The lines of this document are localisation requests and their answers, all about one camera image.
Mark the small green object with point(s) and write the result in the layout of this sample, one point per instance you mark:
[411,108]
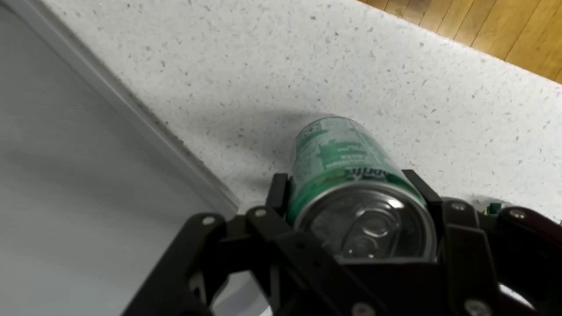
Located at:
[494,209]

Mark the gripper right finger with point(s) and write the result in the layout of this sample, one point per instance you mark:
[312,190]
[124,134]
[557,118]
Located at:
[467,254]

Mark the green soda can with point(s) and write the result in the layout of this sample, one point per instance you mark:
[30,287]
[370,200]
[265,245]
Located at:
[342,158]

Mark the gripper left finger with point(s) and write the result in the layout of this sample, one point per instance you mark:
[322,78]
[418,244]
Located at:
[281,245]

